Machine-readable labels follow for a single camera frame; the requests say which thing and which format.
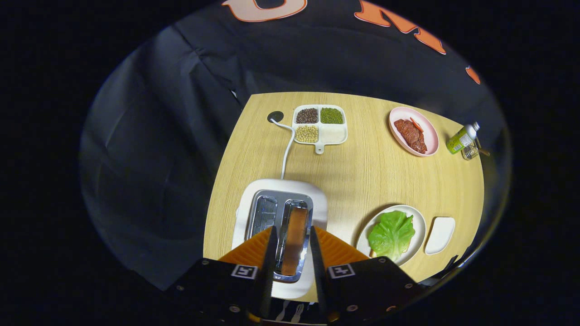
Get white toaster cable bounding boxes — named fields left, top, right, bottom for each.
left=270, top=119, right=296, bottom=180

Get white divided dish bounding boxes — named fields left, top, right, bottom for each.
left=292, top=105, right=348, bottom=155

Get round white plate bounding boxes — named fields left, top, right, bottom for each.
left=356, top=205, right=427, bottom=266

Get small white rectangular dish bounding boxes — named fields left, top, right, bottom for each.
left=425, top=216, right=456, bottom=255

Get brown meat slices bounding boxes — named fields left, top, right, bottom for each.
left=394, top=119, right=428, bottom=154

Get green mung beans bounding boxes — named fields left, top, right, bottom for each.
left=320, top=107, right=344, bottom=125

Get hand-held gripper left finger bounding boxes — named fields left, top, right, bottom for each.
left=165, top=226, right=278, bottom=324

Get yellow soybeans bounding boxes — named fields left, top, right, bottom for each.
left=295, top=125, right=319, bottom=144

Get green lettuce leaf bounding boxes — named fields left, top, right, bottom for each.
left=367, top=211, right=416, bottom=262

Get silver bottle with green label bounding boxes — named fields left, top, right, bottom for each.
left=446, top=121, right=480, bottom=155

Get white toaster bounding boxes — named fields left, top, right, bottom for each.
left=231, top=178, right=329, bottom=300

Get pink plate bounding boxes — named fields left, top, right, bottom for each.
left=389, top=106, right=440, bottom=157

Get toasted bread slice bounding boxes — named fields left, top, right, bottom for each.
left=281, top=207, right=309, bottom=277

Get dark red beans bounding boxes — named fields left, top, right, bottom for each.
left=295, top=108, right=319, bottom=124

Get metal wire basket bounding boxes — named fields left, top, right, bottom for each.
left=461, top=140, right=481, bottom=161

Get dark printed cloth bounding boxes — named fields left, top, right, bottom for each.
left=272, top=301, right=327, bottom=324

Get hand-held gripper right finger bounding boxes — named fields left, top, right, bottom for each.
left=309, top=225, right=426, bottom=324

